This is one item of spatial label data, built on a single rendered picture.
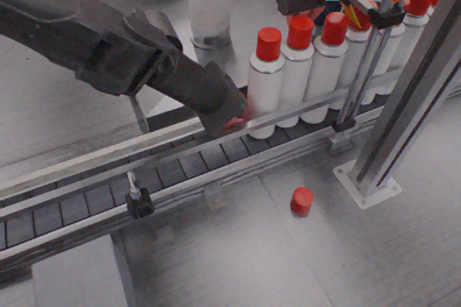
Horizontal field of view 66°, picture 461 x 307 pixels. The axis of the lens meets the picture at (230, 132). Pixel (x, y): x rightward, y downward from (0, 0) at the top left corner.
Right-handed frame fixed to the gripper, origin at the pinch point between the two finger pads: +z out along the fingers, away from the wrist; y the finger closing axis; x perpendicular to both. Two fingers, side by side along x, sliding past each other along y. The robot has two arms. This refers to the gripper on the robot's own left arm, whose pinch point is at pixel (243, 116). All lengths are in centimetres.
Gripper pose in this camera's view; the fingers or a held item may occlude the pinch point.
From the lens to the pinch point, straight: 58.0
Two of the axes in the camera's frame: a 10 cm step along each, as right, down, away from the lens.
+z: 5.4, 2.7, 7.9
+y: -4.3, -7.2, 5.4
